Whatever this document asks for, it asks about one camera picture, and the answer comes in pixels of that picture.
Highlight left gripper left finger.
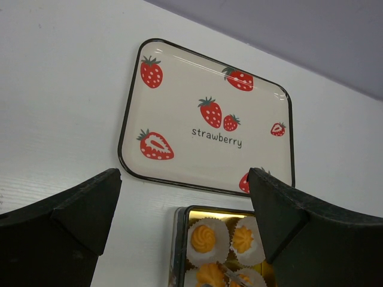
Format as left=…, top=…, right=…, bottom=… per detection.
left=1, top=168, right=121, bottom=286

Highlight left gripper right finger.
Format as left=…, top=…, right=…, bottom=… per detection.
left=248, top=168, right=382, bottom=286

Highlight orange cookie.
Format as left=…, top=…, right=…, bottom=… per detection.
left=196, top=263, right=226, bottom=287
left=229, top=274, right=253, bottom=287
left=232, top=226, right=254, bottom=254
left=190, top=225, right=216, bottom=254

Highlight metal tongs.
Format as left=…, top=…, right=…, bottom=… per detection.
left=204, top=262, right=236, bottom=286

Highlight top-right white paper cup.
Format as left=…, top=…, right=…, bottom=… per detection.
left=230, top=216, right=266, bottom=267

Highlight bottom-right white paper cup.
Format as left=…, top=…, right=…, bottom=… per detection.
left=234, top=268, right=267, bottom=287

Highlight gold square tin box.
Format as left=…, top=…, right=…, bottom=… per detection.
left=168, top=205, right=276, bottom=286

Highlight top-left white paper cup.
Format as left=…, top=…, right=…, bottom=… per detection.
left=186, top=218, right=230, bottom=267

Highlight bottom-left white paper cup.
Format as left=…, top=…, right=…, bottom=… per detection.
left=184, top=263, right=227, bottom=287

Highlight strawberry print tray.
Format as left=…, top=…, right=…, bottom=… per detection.
left=117, top=38, right=296, bottom=197

